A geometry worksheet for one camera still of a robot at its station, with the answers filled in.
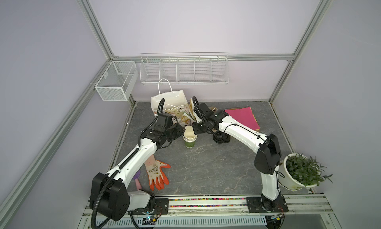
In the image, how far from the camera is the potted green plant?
26.6 inches

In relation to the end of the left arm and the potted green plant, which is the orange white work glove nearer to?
the end of the left arm

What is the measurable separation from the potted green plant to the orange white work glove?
63cm

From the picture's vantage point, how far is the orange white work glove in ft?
2.65
